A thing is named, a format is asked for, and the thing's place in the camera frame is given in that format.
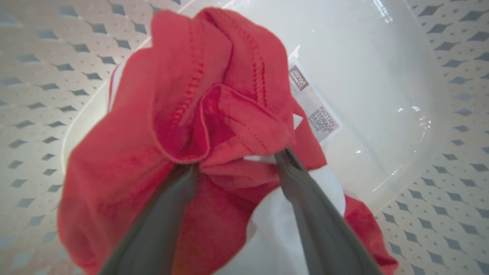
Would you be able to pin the white perforated laundry basket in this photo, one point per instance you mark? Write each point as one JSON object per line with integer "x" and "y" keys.
{"x": 382, "y": 95}

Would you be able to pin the red cloth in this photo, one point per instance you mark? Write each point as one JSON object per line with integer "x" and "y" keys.
{"x": 145, "y": 126}

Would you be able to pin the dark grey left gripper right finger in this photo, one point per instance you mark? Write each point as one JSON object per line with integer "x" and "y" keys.
{"x": 324, "y": 229}

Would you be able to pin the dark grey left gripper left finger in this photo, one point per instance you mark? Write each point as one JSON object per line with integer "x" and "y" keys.
{"x": 156, "y": 233}

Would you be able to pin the white basket label sticker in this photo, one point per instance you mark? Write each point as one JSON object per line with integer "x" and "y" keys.
{"x": 319, "y": 110}

